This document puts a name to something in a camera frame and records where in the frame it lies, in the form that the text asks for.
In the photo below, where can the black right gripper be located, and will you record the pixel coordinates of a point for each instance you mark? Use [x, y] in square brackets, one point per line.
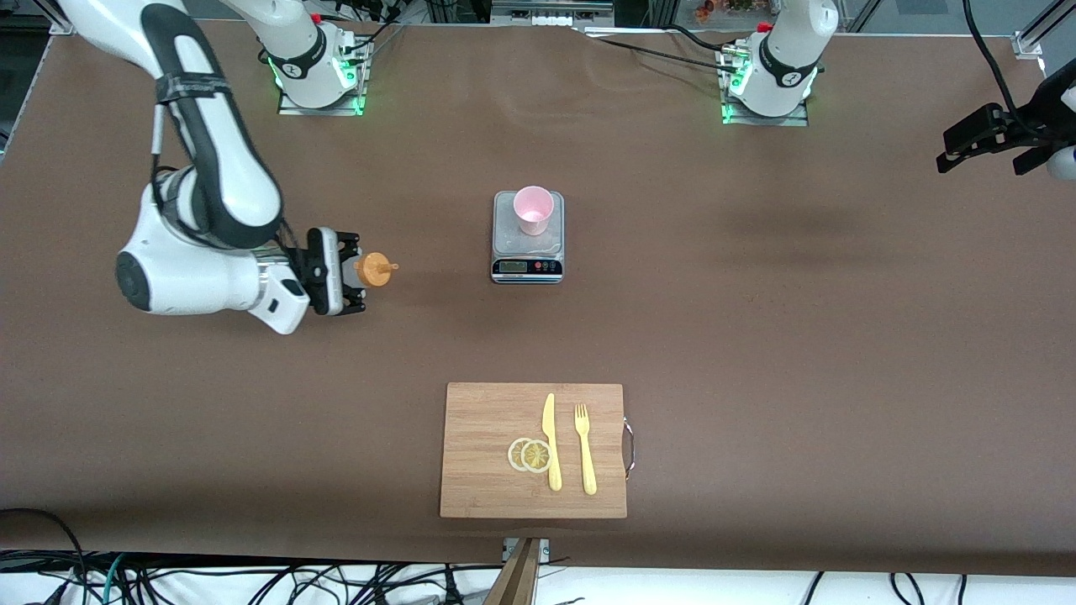
[303, 267]

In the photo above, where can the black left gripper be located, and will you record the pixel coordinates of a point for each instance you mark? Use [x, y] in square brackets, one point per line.
[1045, 106]

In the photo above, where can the clear squeeze bottle orange cap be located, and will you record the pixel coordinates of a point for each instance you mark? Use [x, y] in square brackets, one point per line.
[372, 270]

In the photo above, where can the pink plastic cup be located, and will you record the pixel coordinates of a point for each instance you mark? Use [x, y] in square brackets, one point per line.
[534, 210]

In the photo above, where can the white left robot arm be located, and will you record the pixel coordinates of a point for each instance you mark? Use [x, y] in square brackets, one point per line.
[782, 59]

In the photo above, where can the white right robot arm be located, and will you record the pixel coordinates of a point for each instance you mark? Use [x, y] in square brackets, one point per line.
[202, 269]

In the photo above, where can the silver digital kitchen scale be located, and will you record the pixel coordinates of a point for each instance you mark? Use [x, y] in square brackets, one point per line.
[525, 252]

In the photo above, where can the wooden cutting board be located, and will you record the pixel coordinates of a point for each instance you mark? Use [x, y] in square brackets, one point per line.
[487, 454]

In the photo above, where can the lemon slice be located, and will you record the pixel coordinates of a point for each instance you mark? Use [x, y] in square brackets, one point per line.
[536, 456]
[514, 455]

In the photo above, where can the yellow plastic knife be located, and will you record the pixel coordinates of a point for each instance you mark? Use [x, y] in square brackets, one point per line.
[551, 445]

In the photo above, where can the yellow plastic fork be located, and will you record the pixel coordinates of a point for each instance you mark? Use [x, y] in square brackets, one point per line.
[586, 454]

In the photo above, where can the grey power strip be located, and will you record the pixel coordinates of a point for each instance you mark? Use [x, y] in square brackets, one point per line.
[546, 15]

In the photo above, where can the brown table cover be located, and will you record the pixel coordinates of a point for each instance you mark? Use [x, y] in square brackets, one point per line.
[756, 378]

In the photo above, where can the aluminium frame bracket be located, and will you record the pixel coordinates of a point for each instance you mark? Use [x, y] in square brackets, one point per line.
[1030, 42]
[46, 17]

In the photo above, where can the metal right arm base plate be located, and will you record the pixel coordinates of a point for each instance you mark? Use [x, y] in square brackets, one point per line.
[353, 101]

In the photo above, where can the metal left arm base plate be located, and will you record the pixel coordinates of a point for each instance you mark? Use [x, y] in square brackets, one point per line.
[799, 119]

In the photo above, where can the small metal table bracket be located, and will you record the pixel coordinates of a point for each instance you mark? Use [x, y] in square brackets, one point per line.
[545, 550]

